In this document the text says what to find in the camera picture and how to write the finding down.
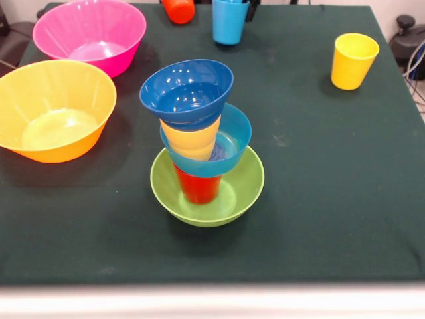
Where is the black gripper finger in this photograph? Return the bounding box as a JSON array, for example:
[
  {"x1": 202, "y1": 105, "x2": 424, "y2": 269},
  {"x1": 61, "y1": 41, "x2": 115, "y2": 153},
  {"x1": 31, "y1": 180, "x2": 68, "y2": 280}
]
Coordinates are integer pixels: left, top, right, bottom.
[{"x1": 244, "y1": 0, "x2": 259, "y2": 23}]

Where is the green plastic bowl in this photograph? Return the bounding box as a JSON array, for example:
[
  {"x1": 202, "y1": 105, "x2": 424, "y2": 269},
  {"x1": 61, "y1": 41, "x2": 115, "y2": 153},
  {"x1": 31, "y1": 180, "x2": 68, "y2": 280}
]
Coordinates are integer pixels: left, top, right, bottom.
[{"x1": 150, "y1": 146, "x2": 266, "y2": 228}]

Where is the amber yellow plastic cup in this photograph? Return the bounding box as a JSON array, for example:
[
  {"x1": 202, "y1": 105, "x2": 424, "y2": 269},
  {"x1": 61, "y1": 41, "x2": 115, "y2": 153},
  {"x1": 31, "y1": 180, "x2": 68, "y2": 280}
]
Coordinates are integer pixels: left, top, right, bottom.
[{"x1": 167, "y1": 139, "x2": 217, "y2": 161}]

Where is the large yellow-orange plastic bowl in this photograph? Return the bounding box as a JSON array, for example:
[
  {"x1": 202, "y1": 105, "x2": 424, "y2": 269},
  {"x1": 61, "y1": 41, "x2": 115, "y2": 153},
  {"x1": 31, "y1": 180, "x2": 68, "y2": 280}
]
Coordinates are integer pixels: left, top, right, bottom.
[{"x1": 0, "y1": 59, "x2": 118, "y2": 164}]

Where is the dark blue plastic bowl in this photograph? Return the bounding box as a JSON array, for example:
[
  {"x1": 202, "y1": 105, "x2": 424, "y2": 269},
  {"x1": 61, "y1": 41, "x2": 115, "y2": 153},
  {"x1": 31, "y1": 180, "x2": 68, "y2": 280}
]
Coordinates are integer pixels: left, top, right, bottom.
[{"x1": 139, "y1": 58, "x2": 234, "y2": 131}]

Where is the light blue plastic cup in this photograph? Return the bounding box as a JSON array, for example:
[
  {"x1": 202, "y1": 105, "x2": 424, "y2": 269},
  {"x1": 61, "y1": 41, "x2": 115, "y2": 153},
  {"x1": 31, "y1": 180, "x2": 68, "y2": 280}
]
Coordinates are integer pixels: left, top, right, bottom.
[{"x1": 212, "y1": 0, "x2": 250, "y2": 46}]

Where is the large pink plastic bowl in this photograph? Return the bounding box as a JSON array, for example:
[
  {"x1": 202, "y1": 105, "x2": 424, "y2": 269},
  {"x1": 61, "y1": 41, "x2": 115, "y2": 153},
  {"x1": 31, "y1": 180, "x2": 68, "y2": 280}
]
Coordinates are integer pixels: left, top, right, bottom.
[{"x1": 32, "y1": 0, "x2": 147, "y2": 79}]

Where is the red plastic cup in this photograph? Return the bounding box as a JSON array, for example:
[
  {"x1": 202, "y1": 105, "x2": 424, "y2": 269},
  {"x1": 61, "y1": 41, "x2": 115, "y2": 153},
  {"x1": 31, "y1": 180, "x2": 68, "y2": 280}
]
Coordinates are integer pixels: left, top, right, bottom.
[{"x1": 174, "y1": 164, "x2": 223, "y2": 205}]

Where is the orange plastic cup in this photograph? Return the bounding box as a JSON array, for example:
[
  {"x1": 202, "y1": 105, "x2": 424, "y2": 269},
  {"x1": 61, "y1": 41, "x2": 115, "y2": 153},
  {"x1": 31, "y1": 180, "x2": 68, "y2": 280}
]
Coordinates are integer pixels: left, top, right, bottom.
[{"x1": 161, "y1": 0, "x2": 196, "y2": 25}]

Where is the dark green table cloth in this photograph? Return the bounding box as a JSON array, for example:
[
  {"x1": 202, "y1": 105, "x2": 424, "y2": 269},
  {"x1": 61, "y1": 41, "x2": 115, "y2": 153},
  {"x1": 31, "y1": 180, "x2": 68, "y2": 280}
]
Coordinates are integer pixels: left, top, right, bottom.
[{"x1": 0, "y1": 2, "x2": 425, "y2": 286}]

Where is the light blue plastic bowl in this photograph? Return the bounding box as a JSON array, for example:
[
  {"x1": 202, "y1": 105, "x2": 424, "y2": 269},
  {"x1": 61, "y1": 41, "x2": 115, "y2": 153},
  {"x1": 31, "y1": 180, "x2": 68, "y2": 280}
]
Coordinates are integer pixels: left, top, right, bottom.
[{"x1": 159, "y1": 102, "x2": 252, "y2": 177}]

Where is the tangle of cables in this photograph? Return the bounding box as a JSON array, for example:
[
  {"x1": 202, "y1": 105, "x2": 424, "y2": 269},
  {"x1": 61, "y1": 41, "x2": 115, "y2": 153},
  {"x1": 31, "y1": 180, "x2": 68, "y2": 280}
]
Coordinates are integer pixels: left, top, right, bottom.
[{"x1": 403, "y1": 39, "x2": 425, "y2": 114}]

